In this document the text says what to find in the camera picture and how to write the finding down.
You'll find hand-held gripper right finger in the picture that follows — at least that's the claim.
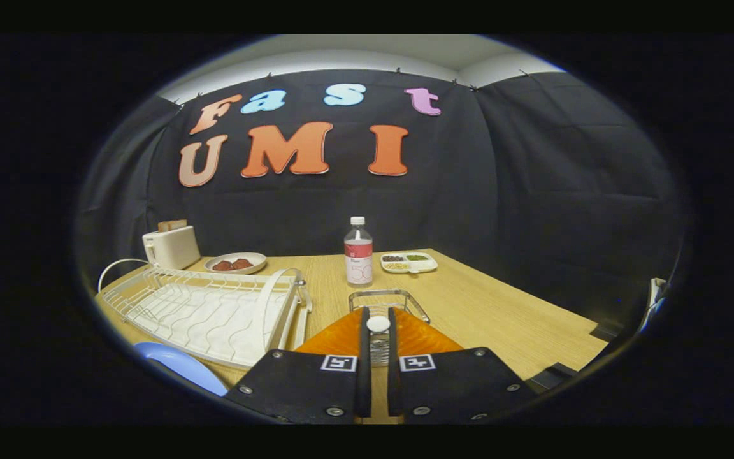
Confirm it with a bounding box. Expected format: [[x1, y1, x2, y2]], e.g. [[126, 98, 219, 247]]
[[387, 307, 538, 425]]

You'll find black table clamp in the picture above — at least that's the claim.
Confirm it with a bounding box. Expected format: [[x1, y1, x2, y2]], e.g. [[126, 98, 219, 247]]
[[590, 319, 622, 342]]

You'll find white divided condiment tray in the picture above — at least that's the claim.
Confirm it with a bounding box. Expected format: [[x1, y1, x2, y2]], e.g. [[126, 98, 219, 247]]
[[380, 252, 438, 275]]

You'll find metal wire basket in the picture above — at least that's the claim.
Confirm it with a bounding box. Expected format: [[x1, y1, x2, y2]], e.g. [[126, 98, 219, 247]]
[[349, 289, 431, 367]]

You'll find black backdrop cloth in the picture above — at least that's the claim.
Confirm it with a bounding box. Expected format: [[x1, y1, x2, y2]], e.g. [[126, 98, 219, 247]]
[[74, 69, 686, 332]]

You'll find blue plate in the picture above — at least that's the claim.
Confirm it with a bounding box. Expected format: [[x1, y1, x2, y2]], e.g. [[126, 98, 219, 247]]
[[134, 342, 229, 397]]

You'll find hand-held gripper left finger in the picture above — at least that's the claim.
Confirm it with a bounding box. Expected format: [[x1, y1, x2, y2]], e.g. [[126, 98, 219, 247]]
[[224, 306, 373, 425]]

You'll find white toaster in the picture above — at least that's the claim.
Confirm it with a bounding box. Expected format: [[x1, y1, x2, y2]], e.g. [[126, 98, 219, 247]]
[[142, 225, 201, 271]]

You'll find white wire dish rack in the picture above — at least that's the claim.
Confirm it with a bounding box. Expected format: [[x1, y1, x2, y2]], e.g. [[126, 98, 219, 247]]
[[97, 258, 313, 370]]

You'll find beige oval dish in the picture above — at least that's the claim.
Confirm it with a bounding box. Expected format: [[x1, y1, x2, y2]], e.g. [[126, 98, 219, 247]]
[[205, 252, 268, 275]]

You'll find clear bottle with red label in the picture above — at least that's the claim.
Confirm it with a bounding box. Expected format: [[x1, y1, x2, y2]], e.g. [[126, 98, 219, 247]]
[[343, 216, 374, 288]]

